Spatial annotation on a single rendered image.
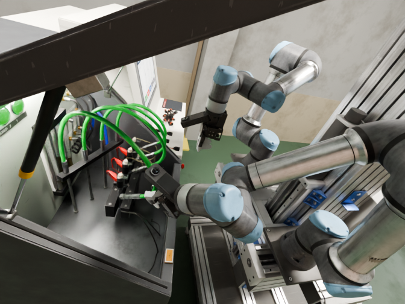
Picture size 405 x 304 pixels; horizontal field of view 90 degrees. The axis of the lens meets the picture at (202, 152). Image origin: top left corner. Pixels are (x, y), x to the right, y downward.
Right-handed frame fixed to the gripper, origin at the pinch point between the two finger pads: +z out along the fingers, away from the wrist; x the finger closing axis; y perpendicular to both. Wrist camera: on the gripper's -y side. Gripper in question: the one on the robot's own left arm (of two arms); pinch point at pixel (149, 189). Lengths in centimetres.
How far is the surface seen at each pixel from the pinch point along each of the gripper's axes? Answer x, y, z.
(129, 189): 3.2, 4.3, 31.4
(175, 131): 55, 0, 52
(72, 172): -9.9, -16.6, 30.2
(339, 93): 349, 111, 33
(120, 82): 28, -38, 27
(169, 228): 1.8, 24.5, 16.0
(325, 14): 300, -8, 9
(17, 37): 3, -61, 20
